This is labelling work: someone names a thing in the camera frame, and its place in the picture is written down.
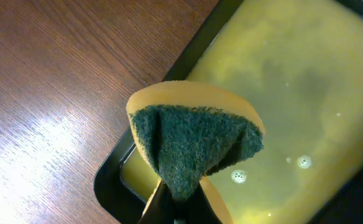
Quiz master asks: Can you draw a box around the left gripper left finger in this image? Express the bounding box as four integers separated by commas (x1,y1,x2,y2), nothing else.
137,180,175,224

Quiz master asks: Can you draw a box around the black tray with soapy water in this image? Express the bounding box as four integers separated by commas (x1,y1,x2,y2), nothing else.
94,1,363,223

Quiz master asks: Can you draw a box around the green and yellow sponge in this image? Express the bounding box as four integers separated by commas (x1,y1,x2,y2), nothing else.
126,81,265,223

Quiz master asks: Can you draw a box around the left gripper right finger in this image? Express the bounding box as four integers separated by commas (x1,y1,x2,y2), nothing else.
181,184,221,224

